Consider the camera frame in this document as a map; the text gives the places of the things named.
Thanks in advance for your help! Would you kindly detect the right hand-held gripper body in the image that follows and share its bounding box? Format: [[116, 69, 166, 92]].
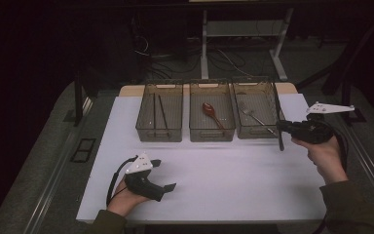
[[291, 101, 355, 145]]

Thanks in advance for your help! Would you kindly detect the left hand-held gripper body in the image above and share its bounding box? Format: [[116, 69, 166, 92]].
[[124, 153, 166, 203]]

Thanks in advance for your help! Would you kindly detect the clear grey plastic bin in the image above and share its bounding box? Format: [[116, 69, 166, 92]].
[[188, 80, 237, 143], [232, 79, 287, 140], [135, 81, 184, 143]]

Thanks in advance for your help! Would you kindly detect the metal fork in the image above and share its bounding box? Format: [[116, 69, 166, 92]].
[[239, 101, 279, 137]]

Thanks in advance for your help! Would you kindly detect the brown wooden spoon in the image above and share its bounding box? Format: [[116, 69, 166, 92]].
[[202, 101, 226, 131]]

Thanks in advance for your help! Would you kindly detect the person's left hand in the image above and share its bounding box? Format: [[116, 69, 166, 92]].
[[106, 179, 150, 217]]

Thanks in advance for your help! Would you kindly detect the person's right hand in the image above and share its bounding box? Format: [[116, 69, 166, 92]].
[[291, 136, 349, 185]]

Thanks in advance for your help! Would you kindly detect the black stand with foot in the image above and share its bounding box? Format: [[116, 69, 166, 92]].
[[340, 79, 368, 126]]

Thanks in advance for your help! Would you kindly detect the black upright stand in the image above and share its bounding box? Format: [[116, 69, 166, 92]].
[[73, 71, 100, 128]]

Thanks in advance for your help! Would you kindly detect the white metal stand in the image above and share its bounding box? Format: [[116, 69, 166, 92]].
[[200, 8, 295, 82]]

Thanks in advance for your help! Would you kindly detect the left hand-held gripper cable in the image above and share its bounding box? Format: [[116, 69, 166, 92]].
[[105, 155, 139, 208]]

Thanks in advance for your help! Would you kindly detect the hand-held gripper cable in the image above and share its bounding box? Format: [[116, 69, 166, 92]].
[[105, 155, 139, 208], [331, 127, 351, 174]]

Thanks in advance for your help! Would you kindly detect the right hand-held gripper cable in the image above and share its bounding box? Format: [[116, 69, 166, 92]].
[[331, 127, 351, 174]]

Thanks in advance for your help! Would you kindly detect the pale floor cable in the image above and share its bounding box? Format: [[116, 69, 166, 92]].
[[215, 48, 256, 78]]

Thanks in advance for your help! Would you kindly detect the black floor cable bundle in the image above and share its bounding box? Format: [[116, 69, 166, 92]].
[[131, 18, 204, 81]]

